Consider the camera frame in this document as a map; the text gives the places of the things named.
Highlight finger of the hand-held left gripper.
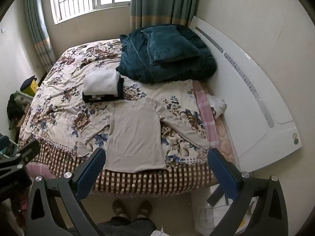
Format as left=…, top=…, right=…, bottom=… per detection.
left=0, top=141, right=41, bottom=175

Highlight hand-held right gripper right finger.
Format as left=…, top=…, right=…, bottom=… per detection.
left=208, top=148, right=288, bottom=236

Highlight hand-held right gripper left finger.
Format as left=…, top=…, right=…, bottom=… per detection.
left=26, top=148, right=107, bottom=236

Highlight beige long-sleeved shirt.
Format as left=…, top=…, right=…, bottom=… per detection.
left=77, top=98, right=211, bottom=173

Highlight stack of folded clothes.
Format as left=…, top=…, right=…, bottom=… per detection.
left=82, top=68, right=124, bottom=103

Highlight dark green bag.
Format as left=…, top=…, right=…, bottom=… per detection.
left=6, top=91, right=33, bottom=131

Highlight person's brown slipper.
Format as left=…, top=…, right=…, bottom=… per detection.
left=136, top=200, right=152, bottom=220
left=112, top=200, right=128, bottom=219

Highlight pink striped sheet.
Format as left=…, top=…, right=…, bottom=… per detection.
left=192, top=80, right=219, bottom=150

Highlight yellow box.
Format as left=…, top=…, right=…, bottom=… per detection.
left=23, top=79, right=39, bottom=96

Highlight white crumpled cloth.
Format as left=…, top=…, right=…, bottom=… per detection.
left=206, top=94, right=227, bottom=119

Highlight person's dark trousers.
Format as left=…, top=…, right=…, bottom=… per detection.
left=97, top=216, right=157, bottom=236

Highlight dark cap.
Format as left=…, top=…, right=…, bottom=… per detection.
left=20, top=75, right=37, bottom=91

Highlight floral bed quilt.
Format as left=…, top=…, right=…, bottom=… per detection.
left=18, top=39, right=219, bottom=195

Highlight white headboard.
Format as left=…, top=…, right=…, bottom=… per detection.
left=189, top=16, right=303, bottom=173

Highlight dark teal folded blanket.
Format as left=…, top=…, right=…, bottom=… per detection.
left=116, top=24, right=217, bottom=83

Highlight teal window curtain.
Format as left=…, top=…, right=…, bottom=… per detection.
left=24, top=0, right=56, bottom=74
left=130, top=0, right=203, bottom=31

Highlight dark teal pillow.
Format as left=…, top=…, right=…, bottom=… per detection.
left=141, top=26, right=201, bottom=65

